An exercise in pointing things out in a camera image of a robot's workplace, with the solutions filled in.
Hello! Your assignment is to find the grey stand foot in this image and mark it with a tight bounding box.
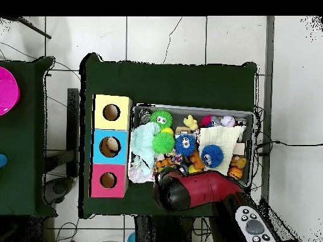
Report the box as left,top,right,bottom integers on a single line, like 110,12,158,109
44,176,74,205

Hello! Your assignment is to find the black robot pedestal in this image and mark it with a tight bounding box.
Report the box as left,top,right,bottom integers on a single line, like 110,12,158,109
134,215,195,242

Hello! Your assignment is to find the pink plastic bowl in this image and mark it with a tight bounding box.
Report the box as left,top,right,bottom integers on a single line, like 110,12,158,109
0,66,21,117

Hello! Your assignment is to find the white baseball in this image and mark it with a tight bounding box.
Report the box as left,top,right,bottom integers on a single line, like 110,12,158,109
220,115,236,127

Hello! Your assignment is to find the shallow grey mesh bin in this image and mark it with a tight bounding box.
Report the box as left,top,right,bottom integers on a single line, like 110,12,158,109
128,103,254,188

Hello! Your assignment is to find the black power cable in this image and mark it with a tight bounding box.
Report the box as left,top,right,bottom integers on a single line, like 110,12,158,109
257,140,323,148

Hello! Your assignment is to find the yellow foam toy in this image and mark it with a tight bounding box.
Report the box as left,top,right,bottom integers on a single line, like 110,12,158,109
183,114,199,131

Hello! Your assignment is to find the black upright panel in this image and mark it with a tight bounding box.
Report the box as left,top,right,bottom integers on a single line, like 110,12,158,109
66,88,80,177

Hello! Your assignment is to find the dark rod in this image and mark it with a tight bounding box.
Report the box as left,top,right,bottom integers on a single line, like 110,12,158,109
7,16,52,40

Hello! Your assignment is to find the blue spiky googly-eyed ball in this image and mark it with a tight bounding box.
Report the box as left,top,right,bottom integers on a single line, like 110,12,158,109
201,144,225,169
174,134,197,157

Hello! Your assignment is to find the green spiky googly-eyed ball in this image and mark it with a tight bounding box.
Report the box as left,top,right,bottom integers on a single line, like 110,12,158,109
150,110,174,129

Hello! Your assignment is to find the wooden box with three holes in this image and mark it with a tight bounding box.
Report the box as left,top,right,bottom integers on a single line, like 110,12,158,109
89,94,133,199

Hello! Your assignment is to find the orange mini basketball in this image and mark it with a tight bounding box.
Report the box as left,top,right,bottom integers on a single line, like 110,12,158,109
227,166,244,180

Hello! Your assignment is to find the mint knitted cloth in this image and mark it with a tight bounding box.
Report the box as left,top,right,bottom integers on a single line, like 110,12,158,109
129,122,161,177

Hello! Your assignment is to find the cream knitted cloth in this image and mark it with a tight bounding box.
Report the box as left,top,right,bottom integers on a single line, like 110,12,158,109
199,125,247,175

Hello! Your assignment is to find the dark green table cloth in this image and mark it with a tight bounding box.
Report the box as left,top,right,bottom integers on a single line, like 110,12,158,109
79,52,258,219
0,56,57,217

